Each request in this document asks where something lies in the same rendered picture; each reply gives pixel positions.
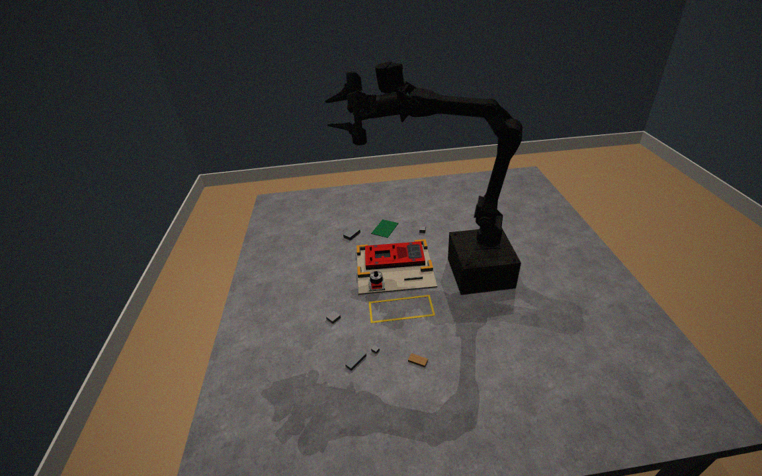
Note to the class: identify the grey rectangular bar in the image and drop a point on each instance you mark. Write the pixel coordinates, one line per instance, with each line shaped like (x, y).
(355, 360)

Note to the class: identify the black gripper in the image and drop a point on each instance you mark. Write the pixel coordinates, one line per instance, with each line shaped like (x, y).
(354, 84)

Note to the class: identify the green flat rectangular patch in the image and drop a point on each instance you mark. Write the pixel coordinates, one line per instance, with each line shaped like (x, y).
(385, 228)

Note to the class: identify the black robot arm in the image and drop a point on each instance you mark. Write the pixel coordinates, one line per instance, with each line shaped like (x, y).
(423, 102)

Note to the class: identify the brown rectangular block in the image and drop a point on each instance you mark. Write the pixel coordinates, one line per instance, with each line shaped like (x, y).
(419, 360)

